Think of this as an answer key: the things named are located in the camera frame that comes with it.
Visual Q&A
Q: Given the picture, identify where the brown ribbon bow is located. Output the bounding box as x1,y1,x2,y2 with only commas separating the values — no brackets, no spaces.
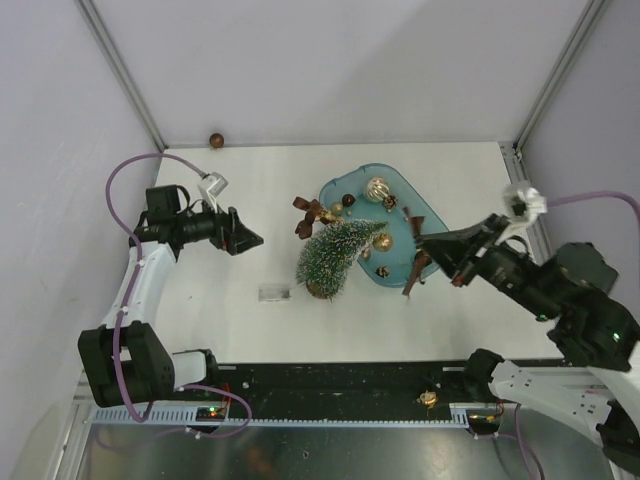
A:
402,207,432,298

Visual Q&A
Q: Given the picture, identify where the large silver gold bauble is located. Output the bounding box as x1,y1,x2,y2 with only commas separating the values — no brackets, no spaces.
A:
364,177,390,203

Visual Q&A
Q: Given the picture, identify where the brown matte bauble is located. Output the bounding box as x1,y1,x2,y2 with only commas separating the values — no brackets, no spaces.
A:
209,132,225,150

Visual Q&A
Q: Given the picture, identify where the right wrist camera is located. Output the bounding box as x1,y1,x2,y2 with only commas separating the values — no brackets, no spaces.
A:
497,181,548,244

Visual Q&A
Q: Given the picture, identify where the clear battery box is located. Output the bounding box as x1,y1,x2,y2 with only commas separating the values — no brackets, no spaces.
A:
258,285,291,303

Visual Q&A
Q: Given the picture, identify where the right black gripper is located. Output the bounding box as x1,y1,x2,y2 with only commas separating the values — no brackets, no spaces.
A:
411,211,558,319

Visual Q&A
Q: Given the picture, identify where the small gold ornament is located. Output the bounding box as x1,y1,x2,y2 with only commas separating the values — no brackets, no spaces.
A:
418,390,438,409

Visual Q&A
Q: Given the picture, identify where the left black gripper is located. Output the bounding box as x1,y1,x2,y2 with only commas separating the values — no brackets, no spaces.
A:
174,193,262,255

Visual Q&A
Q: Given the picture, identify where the small dark red bauble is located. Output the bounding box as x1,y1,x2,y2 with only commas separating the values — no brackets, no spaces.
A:
341,194,356,208

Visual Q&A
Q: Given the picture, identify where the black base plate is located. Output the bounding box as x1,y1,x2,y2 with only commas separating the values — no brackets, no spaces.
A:
164,360,521,422

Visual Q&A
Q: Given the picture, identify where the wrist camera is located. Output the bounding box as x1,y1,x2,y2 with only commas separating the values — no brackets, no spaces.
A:
497,181,548,244
197,172,228,212

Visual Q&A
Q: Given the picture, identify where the gold faceted bauble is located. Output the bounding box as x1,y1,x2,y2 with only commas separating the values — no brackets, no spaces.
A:
372,232,394,252

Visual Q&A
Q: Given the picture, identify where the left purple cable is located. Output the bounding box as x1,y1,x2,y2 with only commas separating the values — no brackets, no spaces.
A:
105,153,253,441

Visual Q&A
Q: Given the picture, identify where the small frosted pine cone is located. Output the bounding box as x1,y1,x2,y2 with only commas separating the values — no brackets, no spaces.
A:
375,266,390,278

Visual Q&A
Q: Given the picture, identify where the teal plastic tray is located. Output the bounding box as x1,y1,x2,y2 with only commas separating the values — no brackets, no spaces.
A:
318,163,448,289

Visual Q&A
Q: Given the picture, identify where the grey slotted cable duct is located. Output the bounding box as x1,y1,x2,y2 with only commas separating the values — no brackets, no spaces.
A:
89,402,474,431

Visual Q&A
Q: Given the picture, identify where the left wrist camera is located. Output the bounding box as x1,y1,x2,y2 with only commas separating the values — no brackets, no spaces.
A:
197,172,228,212

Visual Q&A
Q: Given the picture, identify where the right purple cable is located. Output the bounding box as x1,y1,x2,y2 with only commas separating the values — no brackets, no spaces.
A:
509,190,640,479

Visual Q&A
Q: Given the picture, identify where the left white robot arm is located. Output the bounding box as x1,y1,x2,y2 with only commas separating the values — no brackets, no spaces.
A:
78,185,264,408

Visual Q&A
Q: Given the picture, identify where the purple cable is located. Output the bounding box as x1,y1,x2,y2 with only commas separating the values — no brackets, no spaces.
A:
105,153,253,441
509,190,640,479

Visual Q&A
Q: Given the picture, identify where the brown ribbon bow garland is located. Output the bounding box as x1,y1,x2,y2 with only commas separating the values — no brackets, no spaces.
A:
292,196,345,240

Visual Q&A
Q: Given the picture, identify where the small green christmas tree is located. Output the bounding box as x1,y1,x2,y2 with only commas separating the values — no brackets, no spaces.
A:
295,219,388,300

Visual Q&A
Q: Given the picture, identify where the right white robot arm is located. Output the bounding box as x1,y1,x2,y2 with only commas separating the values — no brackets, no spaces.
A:
409,214,639,475

